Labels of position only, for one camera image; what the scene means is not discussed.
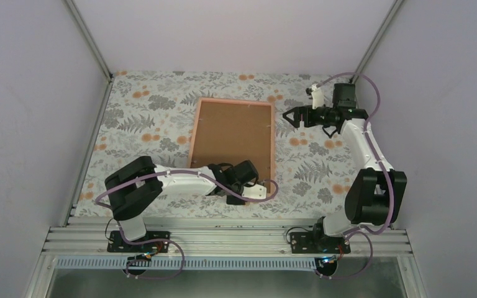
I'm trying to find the pink wooden picture frame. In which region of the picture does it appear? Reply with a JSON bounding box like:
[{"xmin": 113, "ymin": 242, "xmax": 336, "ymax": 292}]
[{"xmin": 188, "ymin": 97, "xmax": 276, "ymax": 196}]

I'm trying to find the brown cardboard backing board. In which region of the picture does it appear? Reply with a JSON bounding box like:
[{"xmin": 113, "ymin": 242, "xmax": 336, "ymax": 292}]
[{"xmin": 192, "ymin": 101, "xmax": 273, "ymax": 194}]

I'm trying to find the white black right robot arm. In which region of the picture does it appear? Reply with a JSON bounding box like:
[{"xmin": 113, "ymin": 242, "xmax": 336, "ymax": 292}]
[{"xmin": 283, "ymin": 83, "xmax": 407, "ymax": 253}]

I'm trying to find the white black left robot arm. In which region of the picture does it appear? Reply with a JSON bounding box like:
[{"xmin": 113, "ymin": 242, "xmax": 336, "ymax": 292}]
[{"xmin": 104, "ymin": 156, "xmax": 268, "ymax": 251}]

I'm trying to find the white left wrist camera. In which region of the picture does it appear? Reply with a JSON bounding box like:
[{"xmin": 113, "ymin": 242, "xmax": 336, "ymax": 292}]
[{"xmin": 241, "ymin": 184, "xmax": 267, "ymax": 201}]

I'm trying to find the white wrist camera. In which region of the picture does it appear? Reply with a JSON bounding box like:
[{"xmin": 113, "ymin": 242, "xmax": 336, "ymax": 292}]
[
  {"xmin": 241, "ymin": 184, "xmax": 267, "ymax": 201},
  {"xmin": 306, "ymin": 84, "xmax": 325, "ymax": 110}
]

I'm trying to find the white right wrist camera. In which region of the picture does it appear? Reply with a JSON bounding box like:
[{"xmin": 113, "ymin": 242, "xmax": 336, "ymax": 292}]
[{"xmin": 306, "ymin": 84, "xmax": 325, "ymax": 110}]

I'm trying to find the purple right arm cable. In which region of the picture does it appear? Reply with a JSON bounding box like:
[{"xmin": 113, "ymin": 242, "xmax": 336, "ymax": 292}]
[{"xmin": 312, "ymin": 73, "xmax": 396, "ymax": 281}]

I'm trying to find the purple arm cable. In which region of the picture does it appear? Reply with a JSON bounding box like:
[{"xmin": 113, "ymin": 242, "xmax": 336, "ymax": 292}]
[
  {"xmin": 94, "ymin": 169, "xmax": 279, "ymax": 281},
  {"xmin": 312, "ymin": 73, "xmax": 396, "ymax": 281}
]

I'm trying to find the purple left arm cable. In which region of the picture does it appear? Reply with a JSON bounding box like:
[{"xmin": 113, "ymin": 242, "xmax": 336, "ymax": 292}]
[{"xmin": 94, "ymin": 169, "xmax": 279, "ymax": 281}]

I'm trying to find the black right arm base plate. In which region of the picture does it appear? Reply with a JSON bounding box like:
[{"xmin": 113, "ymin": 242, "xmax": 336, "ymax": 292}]
[{"xmin": 289, "ymin": 232, "xmax": 351, "ymax": 255}]

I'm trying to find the aluminium enclosure corner post right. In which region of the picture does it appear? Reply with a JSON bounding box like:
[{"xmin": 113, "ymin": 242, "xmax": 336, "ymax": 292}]
[{"xmin": 355, "ymin": 0, "xmax": 405, "ymax": 73}]

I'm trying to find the aluminium enclosure corner post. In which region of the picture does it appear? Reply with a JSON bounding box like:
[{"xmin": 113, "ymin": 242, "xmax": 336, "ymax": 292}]
[
  {"xmin": 355, "ymin": 0, "xmax": 405, "ymax": 73},
  {"xmin": 65, "ymin": 0, "xmax": 112, "ymax": 83}
]

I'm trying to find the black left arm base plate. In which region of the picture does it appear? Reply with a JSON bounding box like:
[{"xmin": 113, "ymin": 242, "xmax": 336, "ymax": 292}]
[{"xmin": 106, "ymin": 230, "xmax": 171, "ymax": 253}]

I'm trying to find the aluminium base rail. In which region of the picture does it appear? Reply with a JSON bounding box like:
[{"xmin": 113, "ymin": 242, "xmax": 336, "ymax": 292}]
[{"xmin": 42, "ymin": 226, "xmax": 413, "ymax": 257}]

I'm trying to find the perforated grey cable tray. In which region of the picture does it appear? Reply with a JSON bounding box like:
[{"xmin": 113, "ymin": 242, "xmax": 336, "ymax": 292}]
[{"xmin": 55, "ymin": 256, "xmax": 316, "ymax": 271}]

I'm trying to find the aluminium enclosure corner post left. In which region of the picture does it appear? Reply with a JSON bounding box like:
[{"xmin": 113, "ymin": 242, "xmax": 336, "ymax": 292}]
[{"xmin": 65, "ymin": 0, "xmax": 112, "ymax": 83}]

